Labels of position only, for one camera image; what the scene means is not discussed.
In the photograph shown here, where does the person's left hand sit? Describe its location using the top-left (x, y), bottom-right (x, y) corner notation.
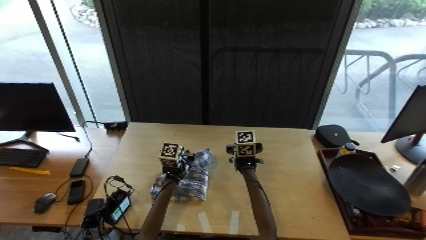
top-left (160, 149), bottom-right (197, 177)

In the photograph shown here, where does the person's right hand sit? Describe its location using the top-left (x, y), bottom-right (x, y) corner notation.
top-left (225, 142), bottom-right (265, 172)

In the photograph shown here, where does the blue white patterned cloth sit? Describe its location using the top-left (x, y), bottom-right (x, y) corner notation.
top-left (149, 148), bottom-right (217, 203)

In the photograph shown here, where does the white marker cube left glove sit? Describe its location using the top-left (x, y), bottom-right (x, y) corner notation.
top-left (158, 141), bottom-right (185, 168)

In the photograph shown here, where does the white marker cube glove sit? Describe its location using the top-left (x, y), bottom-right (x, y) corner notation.
top-left (158, 141), bottom-right (185, 168)
top-left (234, 129), bottom-right (258, 158)

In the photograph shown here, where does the white marker cube right glove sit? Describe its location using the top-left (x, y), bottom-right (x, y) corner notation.
top-left (234, 129), bottom-right (258, 158)

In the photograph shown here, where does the small black box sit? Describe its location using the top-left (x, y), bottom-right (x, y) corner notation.
top-left (102, 121), bottom-right (129, 132)

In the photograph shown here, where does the phone with lit screen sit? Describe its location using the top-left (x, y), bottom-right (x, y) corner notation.
top-left (102, 189), bottom-right (133, 227)

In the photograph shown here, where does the black power brick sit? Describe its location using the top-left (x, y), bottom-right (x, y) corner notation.
top-left (68, 157), bottom-right (92, 179)

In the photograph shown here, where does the black charger adapter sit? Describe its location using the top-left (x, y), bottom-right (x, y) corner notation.
top-left (81, 197), bottom-right (106, 230)

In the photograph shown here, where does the black phone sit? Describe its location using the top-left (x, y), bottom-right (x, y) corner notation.
top-left (66, 178), bottom-right (86, 206)

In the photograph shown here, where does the dark roller blind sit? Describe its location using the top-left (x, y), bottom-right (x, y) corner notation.
top-left (93, 0), bottom-right (362, 130)

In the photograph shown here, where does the black zip case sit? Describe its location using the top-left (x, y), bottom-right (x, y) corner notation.
top-left (314, 123), bottom-right (361, 149)

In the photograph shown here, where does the black computer mouse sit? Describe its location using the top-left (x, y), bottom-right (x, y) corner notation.
top-left (33, 192), bottom-right (58, 215)

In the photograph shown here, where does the yellow flat tool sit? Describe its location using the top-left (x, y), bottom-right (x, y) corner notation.
top-left (8, 166), bottom-right (53, 177)

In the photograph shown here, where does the yellow bottle with dark cap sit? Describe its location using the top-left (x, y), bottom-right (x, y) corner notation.
top-left (338, 142), bottom-right (358, 157)

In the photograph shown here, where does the black keyboard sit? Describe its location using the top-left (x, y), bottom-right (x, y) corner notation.
top-left (0, 147), bottom-right (49, 169)

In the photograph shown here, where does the black monitor stand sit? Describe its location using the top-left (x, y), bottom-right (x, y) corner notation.
top-left (0, 130), bottom-right (50, 154)

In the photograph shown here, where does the black computer monitor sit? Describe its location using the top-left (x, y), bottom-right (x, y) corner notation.
top-left (0, 82), bottom-right (77, 133)

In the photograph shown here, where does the dark wooden tray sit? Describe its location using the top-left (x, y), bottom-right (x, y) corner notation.
top-left (317, 147), bottom-right (426, 240)

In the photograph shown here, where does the black oval pan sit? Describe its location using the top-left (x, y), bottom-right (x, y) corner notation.
top-left (327, 153), bottom-right (413, 218)

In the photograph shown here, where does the grey round monitor base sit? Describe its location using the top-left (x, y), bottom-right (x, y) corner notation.
top-left (394, 133), bottom-right (426, 165)

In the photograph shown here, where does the grey tilted monitor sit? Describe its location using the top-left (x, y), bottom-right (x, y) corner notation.
top-left (379, 84), bottom-right (426, 145)

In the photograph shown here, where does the metal bicycle rack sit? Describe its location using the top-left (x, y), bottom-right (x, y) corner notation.
top-left (333, 49), bottom-right (426, 132)

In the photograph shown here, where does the black tangled cable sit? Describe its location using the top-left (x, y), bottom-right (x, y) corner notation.
top-left (102, 174), bottom-right (136, 201)

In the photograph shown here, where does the black blind cord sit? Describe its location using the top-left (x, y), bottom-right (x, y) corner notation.
top-left (49, 0), bottom-right (100, 124)

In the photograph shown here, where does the grey window frame post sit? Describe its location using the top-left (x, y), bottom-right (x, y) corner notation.
top-left (26, 0), bottom-right (86, 126)

